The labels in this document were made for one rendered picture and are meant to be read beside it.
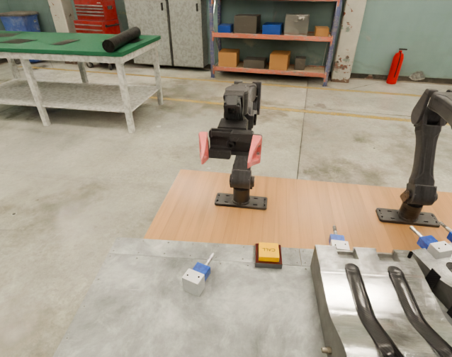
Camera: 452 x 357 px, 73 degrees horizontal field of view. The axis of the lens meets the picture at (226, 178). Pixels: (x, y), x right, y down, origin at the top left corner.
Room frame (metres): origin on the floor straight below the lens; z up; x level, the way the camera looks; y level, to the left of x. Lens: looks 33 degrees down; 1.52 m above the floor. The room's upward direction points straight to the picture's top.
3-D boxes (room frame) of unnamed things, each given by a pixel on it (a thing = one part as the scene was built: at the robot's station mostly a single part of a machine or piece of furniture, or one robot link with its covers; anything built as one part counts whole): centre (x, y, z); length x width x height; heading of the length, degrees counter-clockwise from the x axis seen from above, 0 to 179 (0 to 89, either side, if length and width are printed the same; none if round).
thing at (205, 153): (0.59, 0.03, 1.20); 0.09 x 0.07 x 0.07; 171
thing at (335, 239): (0.70, -0.35, 0.83); 0.13 x 0.05 x 0.05; 170
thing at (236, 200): (0.93, -0.06, 0.84); 0.20 x 0.07 x 0.08; 81
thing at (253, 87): (0.92, -0.06, 1.17); 0.30 x 0.09 x 0.12; 171
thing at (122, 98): (3.95, 2.13, 0.51); 2.40 x 1.13 x 1.02; 80
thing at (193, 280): (0.58, 0.07, 0.83); 0.13 x 0.05 x 0.05; 154
